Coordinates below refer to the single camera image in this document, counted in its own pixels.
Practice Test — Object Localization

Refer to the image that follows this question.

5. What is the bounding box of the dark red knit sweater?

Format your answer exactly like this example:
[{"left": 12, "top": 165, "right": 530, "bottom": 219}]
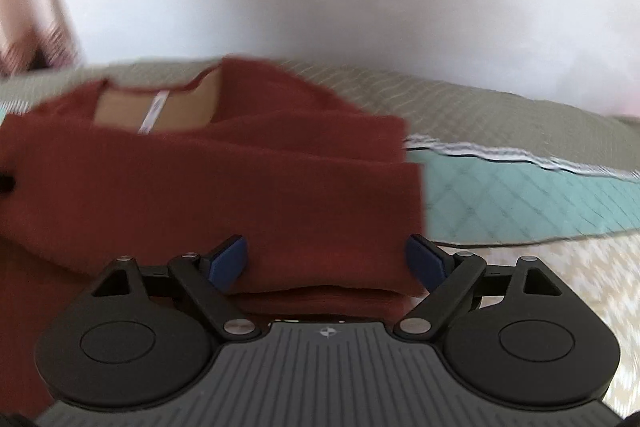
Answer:
[{"left": 1, "top": 58, "right": 423, "bottom": 415}]

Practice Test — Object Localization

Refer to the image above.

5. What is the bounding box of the patterned quilted bedspread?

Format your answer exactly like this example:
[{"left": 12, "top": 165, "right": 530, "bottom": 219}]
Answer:
[{"left": 1, "top": 58, "right": 639, "bottom": 426}]

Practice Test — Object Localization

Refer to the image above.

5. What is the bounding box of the pink striped curtain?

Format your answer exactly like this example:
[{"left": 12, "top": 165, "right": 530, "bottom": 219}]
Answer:
[{"left": 1, "top": 0, "right": 79, "bottom": 78}]

